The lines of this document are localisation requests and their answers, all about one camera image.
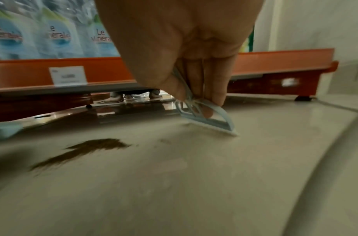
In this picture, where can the water bottle pack blue label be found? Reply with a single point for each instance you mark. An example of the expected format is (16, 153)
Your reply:
(9, 34)
(98, 39)
(57, 32)

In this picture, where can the person's right hand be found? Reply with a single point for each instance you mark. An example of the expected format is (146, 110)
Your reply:
(178, 36)

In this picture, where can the white sticker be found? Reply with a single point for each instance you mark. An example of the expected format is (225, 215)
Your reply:
(289, 82)

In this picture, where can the brown dirt pile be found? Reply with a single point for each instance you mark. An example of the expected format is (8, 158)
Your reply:
(82, 149)

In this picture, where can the white price tag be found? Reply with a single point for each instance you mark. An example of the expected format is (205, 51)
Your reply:
(68, 75)

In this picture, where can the light blue hand brush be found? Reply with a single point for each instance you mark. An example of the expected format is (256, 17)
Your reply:
(222, 121)

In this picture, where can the green packet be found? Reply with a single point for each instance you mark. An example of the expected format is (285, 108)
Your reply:
(251, 39)

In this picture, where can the orange store shelf base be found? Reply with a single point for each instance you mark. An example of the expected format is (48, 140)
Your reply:
(283, 63)

